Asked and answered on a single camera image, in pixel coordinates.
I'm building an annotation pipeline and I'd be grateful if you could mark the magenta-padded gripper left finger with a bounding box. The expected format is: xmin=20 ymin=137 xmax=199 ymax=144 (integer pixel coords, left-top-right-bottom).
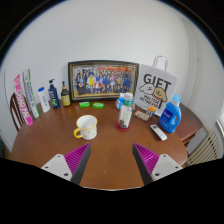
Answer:
xmin=40 ymin=143 xmax=92 ymax=186

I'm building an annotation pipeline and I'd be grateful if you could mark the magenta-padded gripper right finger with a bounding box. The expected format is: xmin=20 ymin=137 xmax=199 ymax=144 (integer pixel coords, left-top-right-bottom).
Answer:
xmin=131 ymin=143 xmax=184 ymax=186

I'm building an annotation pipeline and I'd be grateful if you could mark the clear green-labelled drink bottle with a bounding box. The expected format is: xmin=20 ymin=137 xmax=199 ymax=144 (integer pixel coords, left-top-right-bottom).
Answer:
xmin=117 ymin=92 xmax=134 ymax=130

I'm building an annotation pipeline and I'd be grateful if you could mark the white remote control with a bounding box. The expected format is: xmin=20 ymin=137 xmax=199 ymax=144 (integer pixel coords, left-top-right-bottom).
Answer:
xmin=149 ymin=123 xmax=168 ymax=142

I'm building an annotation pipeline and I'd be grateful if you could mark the flat round red coaster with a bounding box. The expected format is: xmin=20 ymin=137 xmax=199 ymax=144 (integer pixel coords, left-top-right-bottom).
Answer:
xmin=115 ymin=121 xmax=132 ymax=132

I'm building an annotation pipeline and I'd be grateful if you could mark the small patterned box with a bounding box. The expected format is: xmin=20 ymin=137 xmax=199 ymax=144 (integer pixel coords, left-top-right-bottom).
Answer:
xmin=133 ymin=110 xmax=151 ymax=122

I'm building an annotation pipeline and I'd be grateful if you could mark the blue detergent bottle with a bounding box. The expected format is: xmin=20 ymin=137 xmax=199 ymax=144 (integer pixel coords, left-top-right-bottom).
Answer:
xmin=158 ymin=93 xmax=183 ymax=134

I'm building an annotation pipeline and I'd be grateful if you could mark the puzzle cube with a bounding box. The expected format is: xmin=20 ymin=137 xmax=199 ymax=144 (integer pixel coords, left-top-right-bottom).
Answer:
xmin=146 ymin=105 xmax=157 ymax=118

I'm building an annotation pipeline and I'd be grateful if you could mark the green soap pack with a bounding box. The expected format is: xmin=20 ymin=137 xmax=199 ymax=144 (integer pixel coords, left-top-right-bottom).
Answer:
xmin=91 ymin=101 xmax=106 ymax=110
xmin=78 ymin=100 xmax=91 ymax=108

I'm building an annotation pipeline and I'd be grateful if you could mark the amber pump bottle yellow label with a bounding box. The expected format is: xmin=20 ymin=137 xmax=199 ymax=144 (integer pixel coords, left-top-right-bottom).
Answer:
xmin=60 ymin=81 xmax=72 ymax=108

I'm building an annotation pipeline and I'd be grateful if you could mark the blue tissue pack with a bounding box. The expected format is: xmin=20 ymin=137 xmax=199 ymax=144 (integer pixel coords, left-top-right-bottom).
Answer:
xmin=115 ymin=93 xmax=136 ymax=111

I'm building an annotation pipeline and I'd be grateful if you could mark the white bottle with blue cap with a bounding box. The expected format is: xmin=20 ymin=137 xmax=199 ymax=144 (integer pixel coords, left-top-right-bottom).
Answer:
xmin=37 ymin=86 xmax=52 ymax=114

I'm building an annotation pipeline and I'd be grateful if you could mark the dark blue pump bottle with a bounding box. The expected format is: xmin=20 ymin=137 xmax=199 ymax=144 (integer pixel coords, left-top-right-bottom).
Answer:
xmin=47 ymin=78 xmax=61 ymax=110

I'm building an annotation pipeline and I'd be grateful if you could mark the white paper gift bag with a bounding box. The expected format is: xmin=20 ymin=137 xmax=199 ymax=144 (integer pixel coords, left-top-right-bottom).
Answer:
xmin=134 ymin=55 xmax=179 ymax=117

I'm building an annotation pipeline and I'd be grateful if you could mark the pink shuttlecock tube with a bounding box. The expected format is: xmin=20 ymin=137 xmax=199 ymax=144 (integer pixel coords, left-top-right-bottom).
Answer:
xmin=12 ymin=73 xmax=34 ymax=127

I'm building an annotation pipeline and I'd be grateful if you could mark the framed group photo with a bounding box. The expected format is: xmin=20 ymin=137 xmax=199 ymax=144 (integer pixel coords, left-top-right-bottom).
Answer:
xmin=67 ymin=60 xmax=140 ymax=103

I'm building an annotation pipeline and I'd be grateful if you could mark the white flat panel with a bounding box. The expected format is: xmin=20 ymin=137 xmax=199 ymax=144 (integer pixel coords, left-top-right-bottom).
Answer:
xmin=0 ymin=69 xmax=16 ymax=151

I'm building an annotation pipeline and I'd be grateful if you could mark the white mug with yellow handle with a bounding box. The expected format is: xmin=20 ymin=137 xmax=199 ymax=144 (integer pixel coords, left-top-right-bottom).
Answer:
xmin=73 ymin=114 xmax=99 ymax=141

